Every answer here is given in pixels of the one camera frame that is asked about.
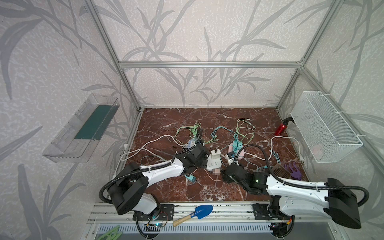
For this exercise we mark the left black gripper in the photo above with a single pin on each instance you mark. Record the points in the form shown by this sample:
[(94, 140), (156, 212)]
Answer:
[(199, 149)]

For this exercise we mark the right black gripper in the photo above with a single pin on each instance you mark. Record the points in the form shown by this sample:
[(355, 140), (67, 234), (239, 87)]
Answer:
[(231, 174)]

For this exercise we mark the white power strip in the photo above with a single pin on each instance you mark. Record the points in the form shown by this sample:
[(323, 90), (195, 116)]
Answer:
[(214, 160)]

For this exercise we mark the teal plug adapter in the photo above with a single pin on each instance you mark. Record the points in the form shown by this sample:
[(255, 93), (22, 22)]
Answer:
[(191, 178)]

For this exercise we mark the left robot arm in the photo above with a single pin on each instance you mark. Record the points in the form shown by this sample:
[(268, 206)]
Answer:
[(127, 190)]

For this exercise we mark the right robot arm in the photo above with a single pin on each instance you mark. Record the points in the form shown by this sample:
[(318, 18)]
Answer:
[(294, 199)]

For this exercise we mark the blue power strip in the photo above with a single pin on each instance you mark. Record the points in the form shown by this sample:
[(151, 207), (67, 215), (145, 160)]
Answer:
[(190, 144)]

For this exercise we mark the pink power strip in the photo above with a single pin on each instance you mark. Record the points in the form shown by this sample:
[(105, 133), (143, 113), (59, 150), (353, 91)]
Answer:
[(231, 153)]

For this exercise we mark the teal plugs on pink strip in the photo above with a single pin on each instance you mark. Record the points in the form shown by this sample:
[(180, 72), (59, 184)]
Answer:
[(237, 145)]

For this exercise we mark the purple plastic toy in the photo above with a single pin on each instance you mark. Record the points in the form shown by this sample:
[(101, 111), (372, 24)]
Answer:
[(294, 171)]

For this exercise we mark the blue toy shovel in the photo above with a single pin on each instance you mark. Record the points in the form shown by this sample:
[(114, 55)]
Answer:
[(200, 213)]

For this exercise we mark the red spray bottle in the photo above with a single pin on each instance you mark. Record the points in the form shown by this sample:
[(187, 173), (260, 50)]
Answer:
[(283, 126)]

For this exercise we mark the green plastic clip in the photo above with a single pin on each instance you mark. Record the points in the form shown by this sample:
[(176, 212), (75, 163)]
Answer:
[(113, 234)]

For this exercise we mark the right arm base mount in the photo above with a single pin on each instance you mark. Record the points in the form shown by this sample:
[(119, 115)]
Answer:
[(265, 212)]

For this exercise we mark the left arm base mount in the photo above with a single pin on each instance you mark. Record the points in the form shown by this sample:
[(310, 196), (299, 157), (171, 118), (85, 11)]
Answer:
[(163, 212)]

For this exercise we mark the white wire mesh basket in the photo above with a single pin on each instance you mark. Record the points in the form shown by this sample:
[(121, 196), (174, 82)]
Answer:
[(327, 134)]

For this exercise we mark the clear plastic wall tray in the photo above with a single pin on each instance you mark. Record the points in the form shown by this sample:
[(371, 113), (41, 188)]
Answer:
[(79, 138)]

